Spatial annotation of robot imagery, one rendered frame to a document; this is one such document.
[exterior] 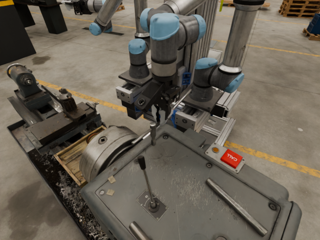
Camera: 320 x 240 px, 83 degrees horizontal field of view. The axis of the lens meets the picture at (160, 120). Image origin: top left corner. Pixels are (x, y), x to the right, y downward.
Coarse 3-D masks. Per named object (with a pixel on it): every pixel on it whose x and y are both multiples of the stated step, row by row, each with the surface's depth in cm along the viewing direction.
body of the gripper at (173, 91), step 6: (156, 78) 53; (162, 78) 52; (168, 78) 53; (174, 78) 58; (168, 84) 58; (174, 84) 60; (168, 90) 59; (174, 90) 59; (162, 96) 57; (168, 96) 58; (174, 96) 62; (156, 102) 60; (162, 102) 58; (168, 102) 58; (162, 108) 60
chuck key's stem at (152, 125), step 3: (150, 123) 64; (153, 123) 64; (150, 126) 64; (153, 126) 64; (153, 129) 64; (150, 132) 66; (153, 132) 66; (150, 135) 67; (153, 135) 67; (153, 138) 68; (153, 141) 69; (153, 144) 70
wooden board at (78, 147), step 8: (104, 128) 128; (72, 144) 117; (80, 144) 119; (64, 152) 114; (72, 152) 115; (80, 152) 115; (72, 160) 110; (64, 168) 104; (72, 168) 106; (72, 176) 100; (80, 176) 102; (80, 184) 97
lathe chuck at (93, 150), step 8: (112, 128) 82; (128, 128) 90; (96, 136) 78; (104, 136) 77; (112, 136) 78; (120, 136) 78; (88, 144) 77; (96, 144) 76; (104, 144) 75; (88, 152) 75; (96, 152) 74; (80, 160) 77; (88, 160) 74; (96, 160) 72; (80, 168) 78; (88, 168) 74; (88, 176) 75
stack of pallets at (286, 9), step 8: (288, 0) 706; (296, 0) 726; (304, 0) 668; (312, 0) 663; (280, 8) 752; (288, 8) 694; (296, 8) 687; (304, 8) 684; (312, 8) 697; (288, 16) 711; (296, 16) 711
